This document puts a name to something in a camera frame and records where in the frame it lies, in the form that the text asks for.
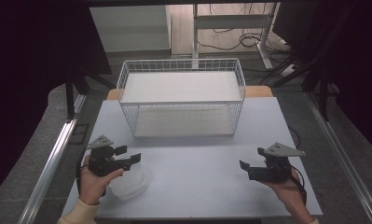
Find aluminium rail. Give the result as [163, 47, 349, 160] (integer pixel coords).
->
[302, 91, 372, 224]
[17, 92, 89, 224]

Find dark floor plate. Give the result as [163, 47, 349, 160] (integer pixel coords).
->
[67, 123, 90, 147]

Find white power strip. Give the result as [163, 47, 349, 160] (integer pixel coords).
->
[279, 63, 300, 77]

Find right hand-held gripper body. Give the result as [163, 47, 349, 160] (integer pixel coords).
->
[248, 142, 307, 184]

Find dark curtain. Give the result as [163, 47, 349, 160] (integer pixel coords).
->
[271, 0, 372, 158]
[0, 0, 114, 202]

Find black metal stand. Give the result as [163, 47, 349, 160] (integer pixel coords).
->
[260, 6, 341, 123]
[62, 70, 117, 123]

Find white desk frame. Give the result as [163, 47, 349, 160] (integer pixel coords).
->
[191, 2, 282, 70]

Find thin black cable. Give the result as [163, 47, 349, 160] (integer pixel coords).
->
[287, 125, 302, 149]

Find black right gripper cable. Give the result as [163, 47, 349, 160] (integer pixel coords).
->
[288, 165, 309, 207]

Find white wire basket shelf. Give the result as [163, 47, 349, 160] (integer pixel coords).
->
[116, 58, 247, 139]

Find person's left hand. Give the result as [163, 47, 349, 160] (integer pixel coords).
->
[78, 154, 125, 206]

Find clear plastic container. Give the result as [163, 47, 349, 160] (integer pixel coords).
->
[108, 161, 150, 202]

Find black floor cables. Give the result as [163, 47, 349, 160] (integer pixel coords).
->
[197, 3, 291, 54]

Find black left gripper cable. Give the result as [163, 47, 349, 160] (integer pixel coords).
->
[75, 148, 89, 198]

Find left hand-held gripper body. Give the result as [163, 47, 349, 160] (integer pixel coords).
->
[86, 134, 126, 178]

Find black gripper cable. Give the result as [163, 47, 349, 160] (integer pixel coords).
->
[75, 148, 89, 198]
[288, 165, 309, 207]

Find white cabinet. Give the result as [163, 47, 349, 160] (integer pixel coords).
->
[89, 4, 172, 54]

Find wooden table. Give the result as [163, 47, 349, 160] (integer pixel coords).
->
[106, 85, 274, 102]

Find person's right hand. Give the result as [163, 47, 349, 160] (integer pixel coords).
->
[260, 168, 309, 217]

